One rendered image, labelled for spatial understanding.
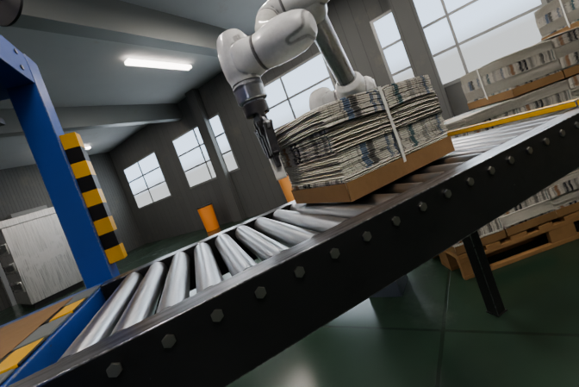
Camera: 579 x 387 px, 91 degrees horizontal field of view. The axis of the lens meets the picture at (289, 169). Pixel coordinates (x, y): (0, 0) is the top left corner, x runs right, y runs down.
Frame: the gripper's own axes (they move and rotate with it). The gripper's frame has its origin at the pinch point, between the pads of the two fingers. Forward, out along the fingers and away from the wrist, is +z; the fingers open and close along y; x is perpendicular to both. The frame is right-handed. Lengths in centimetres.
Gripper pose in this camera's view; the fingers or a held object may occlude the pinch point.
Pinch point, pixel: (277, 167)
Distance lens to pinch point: 85.0
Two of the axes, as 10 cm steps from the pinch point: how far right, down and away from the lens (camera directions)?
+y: -3.2, 0.9, 9.4
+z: 3.5, 9.4, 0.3
